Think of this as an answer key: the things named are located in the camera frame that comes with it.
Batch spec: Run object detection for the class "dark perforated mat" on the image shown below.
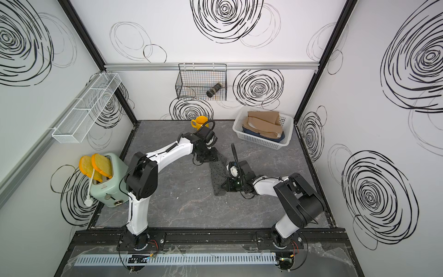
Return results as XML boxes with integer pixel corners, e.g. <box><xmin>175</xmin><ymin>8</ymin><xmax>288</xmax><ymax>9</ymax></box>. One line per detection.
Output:
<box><xmin>209</xmin><ymin>152</ymin><xmax>228</xmax><ymax>196</ymax></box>

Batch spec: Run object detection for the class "blue denim skirt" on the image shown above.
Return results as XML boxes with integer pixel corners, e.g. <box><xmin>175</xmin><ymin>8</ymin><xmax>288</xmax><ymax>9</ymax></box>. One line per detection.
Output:
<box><xmin>242</xmin><ymin>125</ymin><xmax>286</xmax><ymax>143</ymax></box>

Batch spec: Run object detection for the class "white perforated plastic basket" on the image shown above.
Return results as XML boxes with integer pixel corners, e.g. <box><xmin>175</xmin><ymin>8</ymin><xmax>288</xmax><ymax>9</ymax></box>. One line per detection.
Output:
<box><xmin>233</xmin><ymin>106</ymin><xmax>294</xmax><ymax>150</ymax></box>

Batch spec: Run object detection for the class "tan brown skirt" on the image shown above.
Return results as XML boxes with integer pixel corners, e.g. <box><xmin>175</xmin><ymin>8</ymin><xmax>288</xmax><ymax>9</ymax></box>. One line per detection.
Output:
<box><xmin>243</xmin><ymin>111</ymin><xmax>281</xmax><ymax>129</ymax></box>

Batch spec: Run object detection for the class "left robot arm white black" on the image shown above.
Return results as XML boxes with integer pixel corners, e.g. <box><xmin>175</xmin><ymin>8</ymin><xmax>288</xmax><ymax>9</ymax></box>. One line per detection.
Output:
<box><xmin>125</xmin><ymin>120</ymin><xmax>218</xmax><ymax>238</ymax></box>

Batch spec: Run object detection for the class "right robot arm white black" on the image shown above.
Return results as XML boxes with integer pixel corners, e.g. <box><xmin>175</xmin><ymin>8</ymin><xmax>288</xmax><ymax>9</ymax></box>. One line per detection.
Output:
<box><xmin>221</xmin><ymin>161</ymin><xmax>326</xmax><ymax>249</ymax></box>

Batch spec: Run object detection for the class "yellow mug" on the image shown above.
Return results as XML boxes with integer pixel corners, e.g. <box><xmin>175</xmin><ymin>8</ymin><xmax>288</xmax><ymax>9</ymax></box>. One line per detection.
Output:
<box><xmin>191</xmin><ymin>115</ymin><xmax>208</xmax><ymax>130</ymax></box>

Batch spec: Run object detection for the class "dark cylindrical bottle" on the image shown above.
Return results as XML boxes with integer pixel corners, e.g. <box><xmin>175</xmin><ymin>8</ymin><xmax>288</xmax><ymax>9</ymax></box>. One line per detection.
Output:
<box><xmin>206</xmin><ymin>82</ymin><xmax>223</xmax><ymax>98</ymax></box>

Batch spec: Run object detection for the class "mint green toaster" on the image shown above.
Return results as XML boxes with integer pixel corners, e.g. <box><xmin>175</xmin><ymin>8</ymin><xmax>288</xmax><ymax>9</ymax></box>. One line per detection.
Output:
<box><xmin>90</xmin><ymin>152</ymin><xmax>129</xmax><ymax>208</ymax></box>

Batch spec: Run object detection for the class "right toast slice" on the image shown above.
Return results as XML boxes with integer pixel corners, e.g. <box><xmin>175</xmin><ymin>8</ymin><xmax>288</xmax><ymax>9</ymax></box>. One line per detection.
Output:
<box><xmin>91</xmin><ymin>154</ymin><xmax>113</xmax><ymax>179</ymax></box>

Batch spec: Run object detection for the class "toast slice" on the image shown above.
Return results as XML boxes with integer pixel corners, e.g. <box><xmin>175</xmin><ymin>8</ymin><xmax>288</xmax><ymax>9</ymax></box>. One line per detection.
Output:
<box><xmin>91</xmin><ymin>154</ymin><xmax>113</xmax><ymax>179</ymax></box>
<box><xmin>79</xmin><ymin>156</ymin><xmax>103</xmax><ymax>182</ymax></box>

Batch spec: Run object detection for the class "left toast slice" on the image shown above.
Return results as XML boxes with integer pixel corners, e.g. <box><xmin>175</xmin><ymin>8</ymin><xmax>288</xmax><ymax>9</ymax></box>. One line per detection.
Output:
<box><xmin>79</xmin><ymin>156</ymin><xmax>103</xmax><ymax>182</ymax></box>

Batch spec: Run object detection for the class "black wire wall basket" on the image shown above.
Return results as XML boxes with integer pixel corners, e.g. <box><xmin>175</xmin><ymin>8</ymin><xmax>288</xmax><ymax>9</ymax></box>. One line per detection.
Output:
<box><xmin>175</xmin><ymin>63</ymin><xmax>228</xmax><ymax>101</ymax></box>

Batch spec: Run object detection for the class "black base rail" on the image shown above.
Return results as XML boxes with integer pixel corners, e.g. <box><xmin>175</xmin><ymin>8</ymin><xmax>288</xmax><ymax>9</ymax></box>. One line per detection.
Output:
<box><xmin>70</xmin><ymin>227</ymin><xmax>348</xmax><ymax>251</ymax></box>

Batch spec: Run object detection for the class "white toaster plug cord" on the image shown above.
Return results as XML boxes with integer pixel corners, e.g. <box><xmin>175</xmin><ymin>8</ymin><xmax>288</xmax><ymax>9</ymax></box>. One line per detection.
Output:
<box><xmin>84</xmin><ymin>169</ymin><xmax>96</xmax><ymax>208</ymax></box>

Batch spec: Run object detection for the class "white slotted cable duct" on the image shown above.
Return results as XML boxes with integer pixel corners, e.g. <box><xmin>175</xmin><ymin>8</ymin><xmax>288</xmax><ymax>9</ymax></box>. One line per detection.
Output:
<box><xmin>74</xmin><ymin>253</ymin><xmax>278</xmax><ymax>267</ymax></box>

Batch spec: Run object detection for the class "white wire wall shelf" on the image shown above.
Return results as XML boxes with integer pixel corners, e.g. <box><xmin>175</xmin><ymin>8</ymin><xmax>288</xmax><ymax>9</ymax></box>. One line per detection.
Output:
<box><xmin>51</xmin><ymin>72</ymin><xmax>122</xmax><ymax>144</ymax></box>

